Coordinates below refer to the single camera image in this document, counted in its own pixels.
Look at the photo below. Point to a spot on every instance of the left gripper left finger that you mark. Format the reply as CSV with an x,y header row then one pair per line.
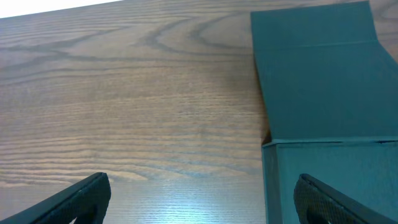
x,y
84,202

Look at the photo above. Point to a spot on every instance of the black gift box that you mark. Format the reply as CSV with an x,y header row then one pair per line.
x,y
330,91

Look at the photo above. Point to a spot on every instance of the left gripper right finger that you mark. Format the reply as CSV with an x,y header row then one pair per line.
x,y
318,203

